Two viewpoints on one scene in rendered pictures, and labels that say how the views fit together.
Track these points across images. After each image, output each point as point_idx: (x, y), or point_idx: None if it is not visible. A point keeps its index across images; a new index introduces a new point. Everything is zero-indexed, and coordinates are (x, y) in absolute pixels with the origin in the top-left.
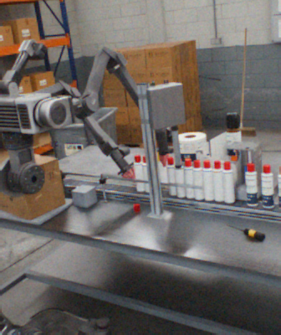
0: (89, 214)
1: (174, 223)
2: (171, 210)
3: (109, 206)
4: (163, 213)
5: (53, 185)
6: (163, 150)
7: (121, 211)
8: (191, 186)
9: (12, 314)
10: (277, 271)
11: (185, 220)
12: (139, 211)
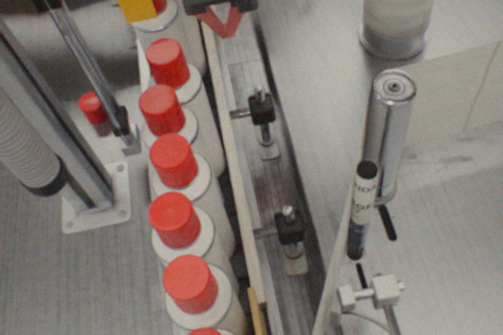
0: (16, 22)
1: (46, 304)
2: (145, 220)
3: (91, 24)
4: (101, 214)
5: None
6: None
7: (71, 80)
8: (157, 256)
9: None
10: None
11: (81, 329)
12: (94, 125)
